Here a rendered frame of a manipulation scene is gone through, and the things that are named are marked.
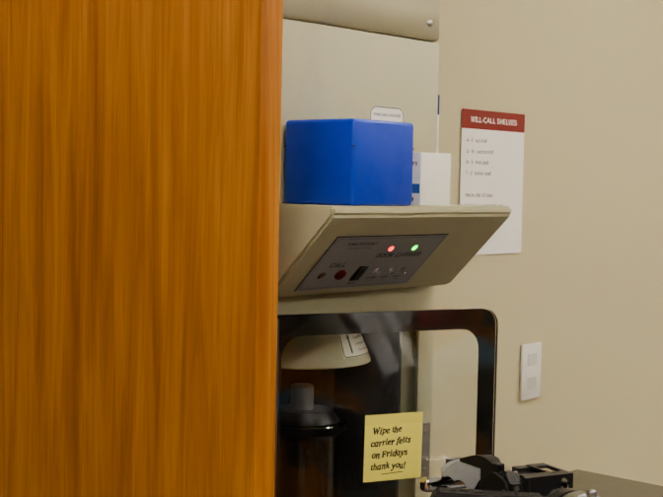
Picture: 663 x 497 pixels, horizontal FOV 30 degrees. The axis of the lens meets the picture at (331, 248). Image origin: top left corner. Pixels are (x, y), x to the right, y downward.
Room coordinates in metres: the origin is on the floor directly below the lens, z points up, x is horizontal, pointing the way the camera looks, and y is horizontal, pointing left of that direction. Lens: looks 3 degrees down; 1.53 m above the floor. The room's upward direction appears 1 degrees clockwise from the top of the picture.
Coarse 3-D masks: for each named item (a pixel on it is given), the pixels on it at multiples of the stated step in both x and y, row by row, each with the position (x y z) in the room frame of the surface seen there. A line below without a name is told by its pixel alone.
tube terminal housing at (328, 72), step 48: (288, 48) 1.35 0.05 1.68; (336, 48) 1.41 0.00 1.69; (384, 48) 1.47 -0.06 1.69; (432, 48) 1.54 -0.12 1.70; (288, 96) 1.35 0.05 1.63; (336, 96) 1.41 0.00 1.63; (384, 96) 1.47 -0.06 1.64; (432, 96) 1.54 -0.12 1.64; (432, 144) 1.55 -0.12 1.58; (432, 288) 1.55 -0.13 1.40
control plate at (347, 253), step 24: (336, 240) 1.28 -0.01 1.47; (360, 240) 1.31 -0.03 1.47; (384, 240) 1.34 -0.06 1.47; (408, 240) 1.37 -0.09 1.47; (432, 240) 1.41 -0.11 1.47; (336, 264) 1.32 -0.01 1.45; (360, 264) 1.36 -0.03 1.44; (384, 264) 1.39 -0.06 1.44; (408, 264) 1.42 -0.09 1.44; (312, 288) 1.34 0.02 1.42
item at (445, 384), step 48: (288, 336) 1.33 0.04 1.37; (336, 336) 1.35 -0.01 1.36; (384, 336) 1.38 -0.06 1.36; (432, 336) 1.41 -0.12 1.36; (480, 336) 1.44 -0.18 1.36; (288, 384) 1.33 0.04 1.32; (336, 384) 1.36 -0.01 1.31; (384, 384) 1.38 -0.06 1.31; (432, 384) 1.41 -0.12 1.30; (480, 384) 1.45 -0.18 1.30; (288, 432) 1.33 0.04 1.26; (336, 432) 1.36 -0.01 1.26; (432, 432) 1.41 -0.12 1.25; (480, 432) 1.45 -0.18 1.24; (288, 480) 1.33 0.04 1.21; (336, 480) 1.36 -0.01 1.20; (384, 480) 1.39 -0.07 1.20
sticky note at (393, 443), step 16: (368, 416) 1.37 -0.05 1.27; (384, 416) 1.38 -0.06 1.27; (400, 416) 1.39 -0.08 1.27; (416, 416) 1.40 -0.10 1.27; (368, 432) 1.37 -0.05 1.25; (384, 432) 1.38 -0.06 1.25; (400, 432) 1.39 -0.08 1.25; (416, 432) 1.40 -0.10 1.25; (368, 448) 1.37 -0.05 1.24; (384, 448) 1.38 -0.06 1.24; (400, 448) 1.39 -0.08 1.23; (416, 448) 1.40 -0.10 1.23; (368, 464) 1.37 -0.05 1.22; (384, 464) 1.38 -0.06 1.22; (400, 464) 1.39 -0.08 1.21; (416, 464) 1.40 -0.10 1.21; (368, 480) 1.38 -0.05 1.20
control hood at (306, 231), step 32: (288, 224) 1.28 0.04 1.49; (320, 224) 1.25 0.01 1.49; (352, 224) 1.28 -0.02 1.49; (384, 224) 1.31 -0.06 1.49; (416, 224) 1.36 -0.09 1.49; (448, 224) 1.40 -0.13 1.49; (480, 224) 1.45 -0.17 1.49; (288, 256) 1.28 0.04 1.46; (320, 256) 1.29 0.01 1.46; (448, 256) 1.47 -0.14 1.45; (288, 288) 1.31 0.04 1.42; (352, 288) 1.39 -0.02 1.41; (384, 288) 1.44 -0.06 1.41
